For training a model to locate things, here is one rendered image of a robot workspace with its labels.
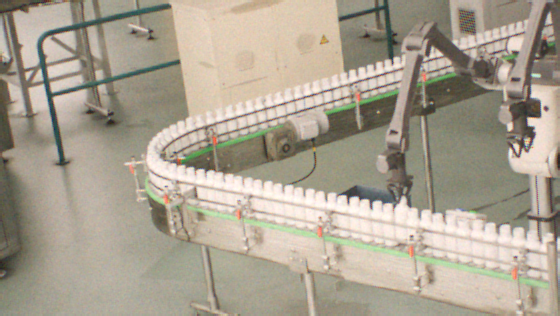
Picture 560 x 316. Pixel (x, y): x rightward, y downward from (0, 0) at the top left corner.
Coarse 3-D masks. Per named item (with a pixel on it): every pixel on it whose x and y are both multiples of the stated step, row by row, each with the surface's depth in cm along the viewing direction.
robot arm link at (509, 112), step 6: (528, 90) 437; (510, 96) 443; (528, 96) 439; (504, 102) 438; (510, 102) 437; (516, 102) 437; (504, 108) 435; (510, 108) 435; (516, 108) 437; (504, 114) 436; (510, 114) 434; (516, 114) 436; (504, 120) 437; (510, 120) 435
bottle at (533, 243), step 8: (528, 232) 439; (536, 232) 438; (528, 240) 438; (536, 240) 437; (536, 248) 437; (528, 256) 439; (536, 256) 438; (528, 264) 440; (536, 264) 439; (528, 272) 442; (536, 272) 440
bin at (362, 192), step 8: (344, 192) 560; (352, 192) 565; (360, 192) 566; (368, 192) 563; (376, 192) 560; (384, 192) 556; (360, 200) 568; (376, 200) 561; (384, 200) 558; (392, 200) 555; (408, 200) 546; (336, 288) 523
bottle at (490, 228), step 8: (488, 224) 451; (488, 232) 449; (496, 232) 450; (488, 240) 448; (496, 240) 449; (488, 248) 450; (496, 248) 449; (488, 256) 451; (496, 256) 451; (488, 264) 452; (496, 264) 451
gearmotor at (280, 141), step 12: (288, 120) 644; (300, 120) 643; (312, 120) 644; (324, 120) 648; (276, 132) 639; (288, 132) 639; (300, 132) 641; (312, 132) 641; (324, 132) 652; (276, 144) 637; (288, 144) 640; (276, 156) 638; (288, 156) 642; (300, 180) 659
